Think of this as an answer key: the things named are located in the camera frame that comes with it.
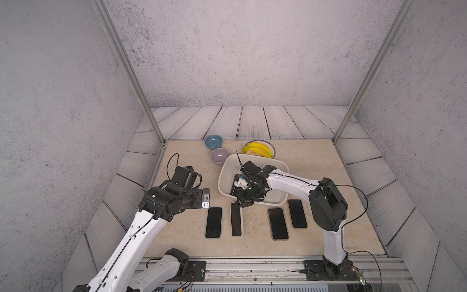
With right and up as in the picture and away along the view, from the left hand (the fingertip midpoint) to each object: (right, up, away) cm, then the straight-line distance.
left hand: (202, 197), depth 71 cm
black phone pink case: (+32, -16, +14) cm, 39 cm away
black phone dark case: (+11, -2, +23) cm, 25 cm away
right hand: (+13, -7, +11) cm, 19 cm away
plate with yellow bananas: (+26, +20, +40) cm, 52 cm away
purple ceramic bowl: (+2, +16, +37) cm, 41 cm away
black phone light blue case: (+2, -16, +15) cm, 22 cm away
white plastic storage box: (+10, +11, +28) cm, 32 cm away
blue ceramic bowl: (-3, +25, +48) cm, 54 cm away
